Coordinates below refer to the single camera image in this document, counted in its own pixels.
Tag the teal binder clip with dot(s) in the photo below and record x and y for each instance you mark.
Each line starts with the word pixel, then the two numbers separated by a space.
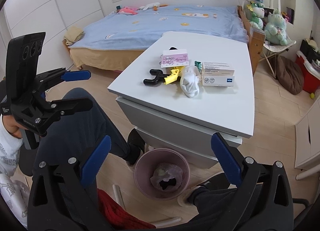
pixel 198 65

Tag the white drawer unit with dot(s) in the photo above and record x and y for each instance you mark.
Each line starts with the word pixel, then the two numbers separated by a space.
pixel 307 139

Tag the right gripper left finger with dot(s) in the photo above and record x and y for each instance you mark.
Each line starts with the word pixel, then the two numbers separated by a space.
pixel 78 174

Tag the red cooler box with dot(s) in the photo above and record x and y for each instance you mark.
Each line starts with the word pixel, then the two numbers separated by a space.
pixel 311 76

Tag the pink plush toy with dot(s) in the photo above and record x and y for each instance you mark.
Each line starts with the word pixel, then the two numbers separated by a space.
pixel 128 11

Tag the beige folded towel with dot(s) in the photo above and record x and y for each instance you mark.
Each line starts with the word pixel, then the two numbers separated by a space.
pixel 72 35

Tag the pink cartoon card box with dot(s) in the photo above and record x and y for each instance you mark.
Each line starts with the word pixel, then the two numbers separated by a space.
pixel 174 58

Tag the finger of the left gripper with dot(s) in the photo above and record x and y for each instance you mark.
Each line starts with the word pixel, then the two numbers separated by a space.
pixel 70 107
pixel 72 75

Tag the white goose plush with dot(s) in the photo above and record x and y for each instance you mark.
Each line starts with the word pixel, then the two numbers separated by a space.
pixel 149 6

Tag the mint bear plush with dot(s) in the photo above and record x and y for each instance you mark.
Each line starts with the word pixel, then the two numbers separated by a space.
pixel 275 29

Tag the green dragon plush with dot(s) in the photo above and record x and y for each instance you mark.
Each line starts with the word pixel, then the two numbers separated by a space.
pixel 256 16

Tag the yellow plastic clip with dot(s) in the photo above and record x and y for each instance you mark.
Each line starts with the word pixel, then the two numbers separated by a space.
pixel 173 74

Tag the white sock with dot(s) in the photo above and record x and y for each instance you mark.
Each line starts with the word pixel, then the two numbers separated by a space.
pixel 189 81

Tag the white bedside drawer cabinet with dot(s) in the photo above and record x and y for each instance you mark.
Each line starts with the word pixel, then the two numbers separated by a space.
pixel 166 118

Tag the black bag on cooler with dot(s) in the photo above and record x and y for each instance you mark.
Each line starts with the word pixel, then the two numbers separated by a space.
pixel 310 54

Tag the black Y-shaped plastic part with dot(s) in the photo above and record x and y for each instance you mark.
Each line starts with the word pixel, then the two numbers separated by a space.
pixel 159 77

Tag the pink trash bin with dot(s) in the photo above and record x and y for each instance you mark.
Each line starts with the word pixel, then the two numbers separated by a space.
pixel 162 174

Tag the bed with blue blanket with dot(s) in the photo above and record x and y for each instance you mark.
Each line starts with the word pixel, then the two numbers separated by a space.
pixel 115 41

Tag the brown bean bag cushion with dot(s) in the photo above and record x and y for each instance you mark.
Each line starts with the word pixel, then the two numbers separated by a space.
pixel 289 75

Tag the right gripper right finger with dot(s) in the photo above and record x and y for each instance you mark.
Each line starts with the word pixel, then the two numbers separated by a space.
pixel 243 172

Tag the white medicine box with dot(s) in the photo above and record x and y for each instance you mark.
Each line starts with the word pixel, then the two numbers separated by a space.
pixel 217 74

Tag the person's left hand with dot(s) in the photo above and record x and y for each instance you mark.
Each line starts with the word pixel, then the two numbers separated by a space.
pixel 13 127

